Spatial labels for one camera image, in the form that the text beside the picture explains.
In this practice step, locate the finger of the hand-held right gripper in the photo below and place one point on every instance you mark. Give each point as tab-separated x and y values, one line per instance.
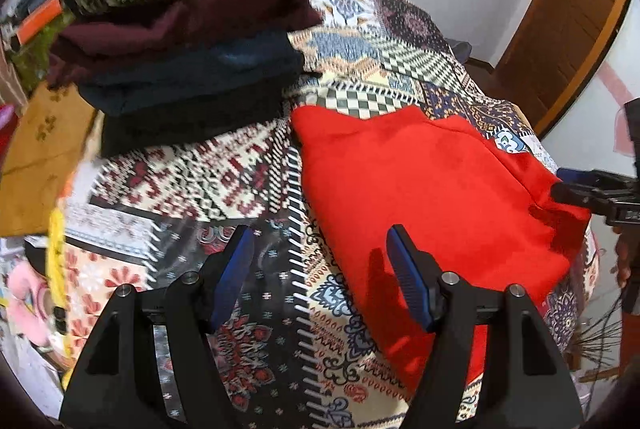
572	196
577	176

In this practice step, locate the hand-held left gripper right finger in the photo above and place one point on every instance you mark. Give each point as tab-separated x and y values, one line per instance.
407	274

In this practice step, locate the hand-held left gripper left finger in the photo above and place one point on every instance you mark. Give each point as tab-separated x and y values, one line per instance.
235	269

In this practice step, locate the red garment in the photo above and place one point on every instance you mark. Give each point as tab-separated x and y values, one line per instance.
430	189

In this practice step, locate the person's right hand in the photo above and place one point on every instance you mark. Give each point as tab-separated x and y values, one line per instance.
625	259

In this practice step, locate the patterned patchwork bedsheet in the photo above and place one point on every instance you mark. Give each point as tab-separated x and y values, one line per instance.
240	179

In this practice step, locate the wooden door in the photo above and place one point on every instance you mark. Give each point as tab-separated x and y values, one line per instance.
565	29

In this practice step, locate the black folded garment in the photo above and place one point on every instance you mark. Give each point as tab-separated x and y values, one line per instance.
190	121

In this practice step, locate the navy folded garment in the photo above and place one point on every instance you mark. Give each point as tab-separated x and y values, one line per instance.
200	74

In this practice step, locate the pink soft toy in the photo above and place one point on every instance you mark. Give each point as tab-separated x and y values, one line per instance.
22	296

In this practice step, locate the mustard yellow cloth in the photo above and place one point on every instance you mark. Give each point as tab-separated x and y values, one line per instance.
42	159

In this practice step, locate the maroon garment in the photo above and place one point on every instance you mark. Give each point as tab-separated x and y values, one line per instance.
200	21

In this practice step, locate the orange box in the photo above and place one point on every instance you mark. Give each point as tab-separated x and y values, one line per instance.
37	20

